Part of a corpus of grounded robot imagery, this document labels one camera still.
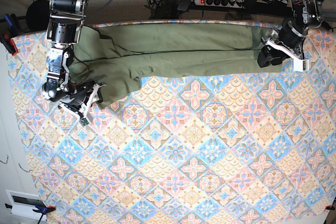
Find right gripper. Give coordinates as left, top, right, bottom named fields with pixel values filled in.
left=59, top=81, right=106, bottom=126

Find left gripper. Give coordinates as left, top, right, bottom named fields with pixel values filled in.
left=257, top=19, right=310, bottom=72

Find green t-shirt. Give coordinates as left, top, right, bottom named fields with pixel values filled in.
left=69, top=23, right=282, bottom=108

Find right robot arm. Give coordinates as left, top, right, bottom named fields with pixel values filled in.
left=41, top=0, right=104, bottom=126

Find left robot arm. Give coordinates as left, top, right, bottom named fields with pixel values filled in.
left=257, top=0, right=324, bottom=72

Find patterned tablecloth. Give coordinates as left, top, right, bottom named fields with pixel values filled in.
left=7, top=30, right=335, bottom=223

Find white power strip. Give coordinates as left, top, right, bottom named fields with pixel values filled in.
left=194, top=0, right=243, bottom=9

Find black round stool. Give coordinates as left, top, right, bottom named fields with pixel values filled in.
left=26, top=0, right=50, bottom=31

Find blue clamp bottom left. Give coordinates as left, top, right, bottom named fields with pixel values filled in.
left=5, top=204, right=56, bottom=223

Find orange clamp bottom right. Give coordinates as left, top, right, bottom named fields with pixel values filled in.
left=325, top=205, right=335, bottom=211

